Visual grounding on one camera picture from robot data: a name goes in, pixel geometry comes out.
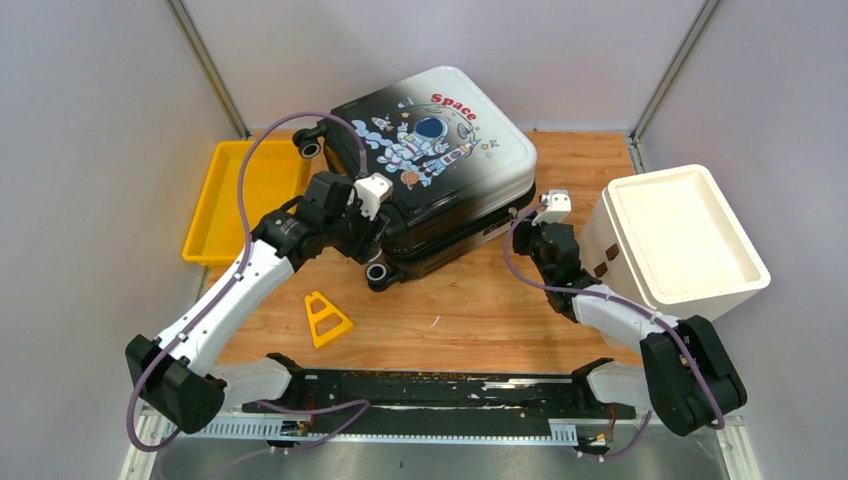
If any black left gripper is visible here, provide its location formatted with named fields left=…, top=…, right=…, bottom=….
left=321, top=192, right=389, bottom=264

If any white drawer storage box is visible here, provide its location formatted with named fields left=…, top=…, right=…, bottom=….
left=578, top=164, right=771, bottom=321

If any space astronaut hardshell suitcase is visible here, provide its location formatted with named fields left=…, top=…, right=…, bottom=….
left=292, top=66, right=537, bottom=292

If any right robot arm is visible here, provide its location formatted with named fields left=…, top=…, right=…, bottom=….
left=503, top=220, right=747, bottom=436

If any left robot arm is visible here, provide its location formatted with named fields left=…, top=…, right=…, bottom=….
left=125, top=172, right=393, bottom=434

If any yellow plastic tray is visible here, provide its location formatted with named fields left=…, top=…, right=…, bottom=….
left=182, top=139, right=311, bottom=267

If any yellow triangular plastic stand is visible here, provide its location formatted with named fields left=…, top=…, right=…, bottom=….
left=304, top=291, right=354, bottom=349

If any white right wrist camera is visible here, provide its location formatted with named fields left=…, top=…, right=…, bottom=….
left=532, top=189, right=572, bottom=226

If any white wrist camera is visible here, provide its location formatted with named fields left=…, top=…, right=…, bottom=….
left=532, top=189, right=572, bottom=226
left=354, top=173, right=393, bottom=221

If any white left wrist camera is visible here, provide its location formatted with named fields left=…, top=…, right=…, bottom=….
left=354, top=173, right=393, bottom=221

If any slotted cable duct rail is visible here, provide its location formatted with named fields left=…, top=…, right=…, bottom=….
left=194, top=415, right=578, bottom=447

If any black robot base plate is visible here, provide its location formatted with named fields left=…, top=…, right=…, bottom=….
left=276, top=369, right=637, bottom=433

